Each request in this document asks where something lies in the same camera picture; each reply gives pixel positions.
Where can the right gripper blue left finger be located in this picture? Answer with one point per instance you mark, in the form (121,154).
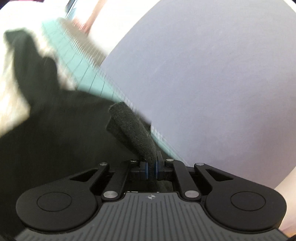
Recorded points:
(143,171)

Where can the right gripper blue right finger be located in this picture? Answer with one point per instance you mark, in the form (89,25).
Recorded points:
(160,166)

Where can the dark green knit sweater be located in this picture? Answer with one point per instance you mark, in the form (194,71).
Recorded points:
(53,198)

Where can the grey-blue headboard panel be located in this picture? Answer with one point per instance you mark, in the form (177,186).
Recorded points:
(217,81)

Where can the patterned bed sheet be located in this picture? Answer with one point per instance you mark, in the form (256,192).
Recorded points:
(76,60)

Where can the pink floral curtain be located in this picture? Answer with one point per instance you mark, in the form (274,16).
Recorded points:
(85,26)

